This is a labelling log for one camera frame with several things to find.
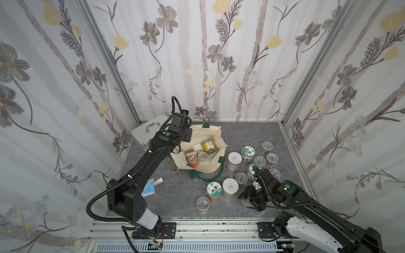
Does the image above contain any teal label seed cup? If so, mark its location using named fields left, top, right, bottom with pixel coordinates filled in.
left=235, top=172, right=248, bottom=185

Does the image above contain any yellow label tall jar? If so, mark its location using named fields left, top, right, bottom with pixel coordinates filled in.
left=202, top=140, right=217, bottom=155

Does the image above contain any cream canvas tote bag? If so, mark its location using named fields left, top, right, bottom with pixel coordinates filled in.
left=169, top=123, right=227, bottom=182

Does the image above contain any purple flower lid jar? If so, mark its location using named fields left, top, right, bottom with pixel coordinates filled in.
left=247, top=163, right=262, bottom=178

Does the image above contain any white lid seed jar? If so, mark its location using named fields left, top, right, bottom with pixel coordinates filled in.
left=222, top=178, right=239, bottom=199

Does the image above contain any red label seed jar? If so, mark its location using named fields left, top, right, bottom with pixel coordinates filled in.
left=206, top=181, right=223, bottom=202

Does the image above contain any silver lid text jar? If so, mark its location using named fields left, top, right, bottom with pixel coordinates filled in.
left=226, top=152, right=242, bottom=172

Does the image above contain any large strawberry label jar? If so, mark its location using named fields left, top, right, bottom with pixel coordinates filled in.
left=241, top=145, right=255, bottom=163

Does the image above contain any clear lid green seed cup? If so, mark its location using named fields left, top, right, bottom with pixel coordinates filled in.
left=261, top=141, right=273, bottom=154

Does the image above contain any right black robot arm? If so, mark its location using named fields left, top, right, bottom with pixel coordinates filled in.
left=238, top=167, right=383, bottom=253

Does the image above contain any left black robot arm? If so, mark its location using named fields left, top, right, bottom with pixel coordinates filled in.
left=107, top=110, right=193, bottom=237

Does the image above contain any red flower seed cup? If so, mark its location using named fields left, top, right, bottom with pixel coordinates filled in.
left=184, top=148, right=199, bottom=168

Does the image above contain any silver first aid case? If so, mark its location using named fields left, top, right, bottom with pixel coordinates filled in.
left=130, top=114, right=168, bottom=151

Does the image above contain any blue face mask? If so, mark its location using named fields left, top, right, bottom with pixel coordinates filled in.
left=141, top=179, right=156, bottom=197

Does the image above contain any clear lid cup by wall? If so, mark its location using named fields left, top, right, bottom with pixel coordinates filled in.
left=269, top=169, right=281, bottom=179

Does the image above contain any black corrugated cable conduit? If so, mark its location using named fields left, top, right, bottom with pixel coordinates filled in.
left=86, top=151, right=153, bottom=222

